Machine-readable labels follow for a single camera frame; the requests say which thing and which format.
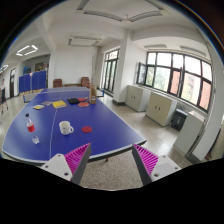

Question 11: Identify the white ceramic mug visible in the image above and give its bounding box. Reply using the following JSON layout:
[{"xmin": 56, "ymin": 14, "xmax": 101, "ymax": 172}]
[{"xmin": 59, "ymin": 121, "xmax": 74, "ymax": 135}]

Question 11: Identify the brown armchair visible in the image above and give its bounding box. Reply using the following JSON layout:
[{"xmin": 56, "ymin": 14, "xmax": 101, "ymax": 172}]
[
  {"xmin": 81, "ymin": 77, "xmax": 90, "ymax": 88},
  {"xmin": 53, "ymin": 79, "xmax": 63, "ymax": 88}
]

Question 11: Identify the black bin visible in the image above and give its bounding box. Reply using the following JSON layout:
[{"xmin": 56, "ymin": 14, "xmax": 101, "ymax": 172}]
[{"xmin": 171, "ymin": 109, "xmax": 187, "ymax": 131}]

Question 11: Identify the small clear glass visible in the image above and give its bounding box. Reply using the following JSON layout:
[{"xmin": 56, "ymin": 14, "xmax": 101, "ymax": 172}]
[{"xmin": 32, "ymin": 136, "xmax": 40, "ymax": 144}]

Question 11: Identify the brown paper bag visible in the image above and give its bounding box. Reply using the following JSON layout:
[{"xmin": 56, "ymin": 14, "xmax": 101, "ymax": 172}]
[{"xmin": 89, "ymin": 86, "xmax": 97, "ymax": 104}]

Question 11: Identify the blue folding partition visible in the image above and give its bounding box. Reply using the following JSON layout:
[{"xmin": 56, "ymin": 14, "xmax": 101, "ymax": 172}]
[{"xmin": 19, "ymin": 70, "xmax": 46, "ymax": 93}]

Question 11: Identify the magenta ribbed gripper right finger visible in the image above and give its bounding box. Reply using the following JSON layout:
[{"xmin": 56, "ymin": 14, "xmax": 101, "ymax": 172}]
[{"xmin": 132, "ymin": 144, "xmax": 180, "ymax": 185}]

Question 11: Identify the plastic bottle with red label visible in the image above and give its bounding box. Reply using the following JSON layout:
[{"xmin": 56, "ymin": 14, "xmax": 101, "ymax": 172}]
[{"xmin": 25, "ymin": 113, "xmax": 35, "ymax": 133}]

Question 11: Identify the blue ping pong table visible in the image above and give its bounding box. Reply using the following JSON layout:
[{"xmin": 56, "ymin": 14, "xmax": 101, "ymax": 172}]
[{"xmin": 2, "ymin": 87, "xmax": 146, "ymax": 163}]

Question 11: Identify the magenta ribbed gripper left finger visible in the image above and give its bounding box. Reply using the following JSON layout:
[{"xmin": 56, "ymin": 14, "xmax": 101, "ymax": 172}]
[{"xmin": 42, "ymin": 143, "xmax": 91, "ymax": 185}]

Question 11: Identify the red ping pong paddle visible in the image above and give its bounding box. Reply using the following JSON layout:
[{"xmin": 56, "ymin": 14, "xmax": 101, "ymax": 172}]
[{"xmin": 78, "ymin": 102, "xmax": 89, "ymax": 107}]

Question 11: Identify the yellow book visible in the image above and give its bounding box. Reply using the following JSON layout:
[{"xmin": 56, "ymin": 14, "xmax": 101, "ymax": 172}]
[{"xmin": 52, "ymin": 100, "xmax": 67, "ymax": 109}]

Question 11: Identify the black pouch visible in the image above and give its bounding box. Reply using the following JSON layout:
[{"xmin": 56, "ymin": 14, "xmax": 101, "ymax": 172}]
[{"xmin": 67, "ymin": 98, "xmax": 80, "ymax": 104}]

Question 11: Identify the brown armchair left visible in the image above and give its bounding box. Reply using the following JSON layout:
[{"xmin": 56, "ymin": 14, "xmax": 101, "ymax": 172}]
[{"xmin": 53, "ymin": 79, "xmax": 63, "ymax": 88}]

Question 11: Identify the tall black framed door window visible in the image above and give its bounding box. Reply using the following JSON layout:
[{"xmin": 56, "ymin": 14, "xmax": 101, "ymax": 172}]
[{"xmin": 101, "ymin": 49, "xmax": 120, "ymax": 93}]

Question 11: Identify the white cabinet near pillar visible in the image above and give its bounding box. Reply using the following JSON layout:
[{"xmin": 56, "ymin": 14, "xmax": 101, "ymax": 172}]
[{"xmin": 125, "ymin": 85, "xmax": 151, "ymax": 112}]

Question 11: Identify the person at left edge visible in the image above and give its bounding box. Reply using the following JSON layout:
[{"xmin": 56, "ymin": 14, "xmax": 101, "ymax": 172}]
[{"xmin": 0, "ymin": 78, "xmax": 8, "ymax": 114}]

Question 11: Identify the small yellow card box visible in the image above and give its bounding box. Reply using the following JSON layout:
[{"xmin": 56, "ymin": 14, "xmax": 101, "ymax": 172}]
[{"xmin": 33, "ymin": 105, "xmax": 45, "ymax": 110}]

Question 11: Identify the white cabinet at right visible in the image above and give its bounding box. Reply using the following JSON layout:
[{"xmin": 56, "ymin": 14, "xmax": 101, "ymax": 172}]
[{"xmin": 174, "ymin": 111, "xmax": 204, "ymax": 155}]

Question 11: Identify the large black framed window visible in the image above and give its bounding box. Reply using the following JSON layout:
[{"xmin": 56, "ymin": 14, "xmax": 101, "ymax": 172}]
[{"xmin": 136, "ymin": 52, "xmax": 213, "ymax": 111}]

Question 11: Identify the white cabinet under window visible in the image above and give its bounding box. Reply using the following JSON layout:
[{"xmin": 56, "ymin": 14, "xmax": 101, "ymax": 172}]
[{"xmin": 146, "ymin": 93, "xmax": 177, "ymax": 127}]

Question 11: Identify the red round coaster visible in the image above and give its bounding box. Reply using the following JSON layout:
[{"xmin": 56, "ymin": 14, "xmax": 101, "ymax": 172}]
[{"xmin": 82, "ymin": 126, "xmax": 92, "ymax": 133}]

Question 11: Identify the brown armchair right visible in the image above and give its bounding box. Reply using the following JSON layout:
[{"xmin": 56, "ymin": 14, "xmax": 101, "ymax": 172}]
[{"xmin": 81, "ymin": 77, "xmax": 90, "ymax": 88}]

